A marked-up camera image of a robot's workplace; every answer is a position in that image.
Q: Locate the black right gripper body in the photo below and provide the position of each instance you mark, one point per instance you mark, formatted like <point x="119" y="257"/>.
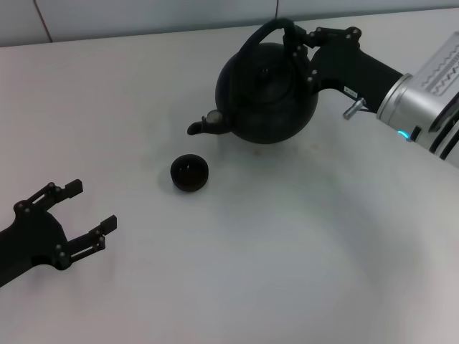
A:
<point x="351" y="68"/>

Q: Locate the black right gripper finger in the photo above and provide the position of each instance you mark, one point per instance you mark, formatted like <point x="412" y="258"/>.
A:
<point x="333" y="33"/>
<point x="305" y="62"/>

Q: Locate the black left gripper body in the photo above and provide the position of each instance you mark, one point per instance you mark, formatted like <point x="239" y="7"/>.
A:
<point x="32" y="240"/>

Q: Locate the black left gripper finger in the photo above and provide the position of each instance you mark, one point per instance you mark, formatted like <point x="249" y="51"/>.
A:
<point x="74" y="187"/>
<point x="109" y="224"/>

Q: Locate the small dark teacup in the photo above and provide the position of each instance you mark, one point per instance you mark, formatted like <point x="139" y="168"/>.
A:
<point x="189" y="175"/>

